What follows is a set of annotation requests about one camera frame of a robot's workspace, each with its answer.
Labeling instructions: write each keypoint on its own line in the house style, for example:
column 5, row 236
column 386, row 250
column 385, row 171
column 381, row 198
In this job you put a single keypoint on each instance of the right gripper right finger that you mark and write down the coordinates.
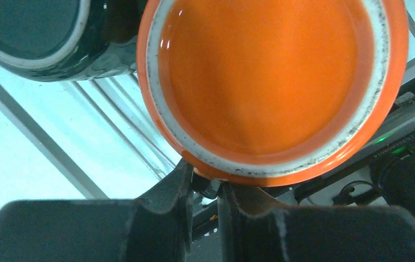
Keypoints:
column 254, row 226

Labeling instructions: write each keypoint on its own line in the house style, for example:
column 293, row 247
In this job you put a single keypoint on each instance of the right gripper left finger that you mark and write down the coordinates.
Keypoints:
column 156, row 226

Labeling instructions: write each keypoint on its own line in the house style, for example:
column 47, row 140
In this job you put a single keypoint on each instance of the orange mug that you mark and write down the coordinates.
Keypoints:
column 270, row 93

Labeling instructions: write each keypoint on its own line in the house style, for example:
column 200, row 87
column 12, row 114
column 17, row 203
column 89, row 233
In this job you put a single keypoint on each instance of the dark green mug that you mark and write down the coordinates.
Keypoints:
column 55, row 40

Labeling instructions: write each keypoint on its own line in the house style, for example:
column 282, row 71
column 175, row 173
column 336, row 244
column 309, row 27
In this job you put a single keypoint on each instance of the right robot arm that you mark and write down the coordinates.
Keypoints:
column 406, row 173

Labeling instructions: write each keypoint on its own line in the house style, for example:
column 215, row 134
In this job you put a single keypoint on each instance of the wire dish rack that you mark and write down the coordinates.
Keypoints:
column 101, row 125

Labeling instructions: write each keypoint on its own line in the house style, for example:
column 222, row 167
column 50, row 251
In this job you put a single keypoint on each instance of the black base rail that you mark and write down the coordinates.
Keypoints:
column 395, row 132

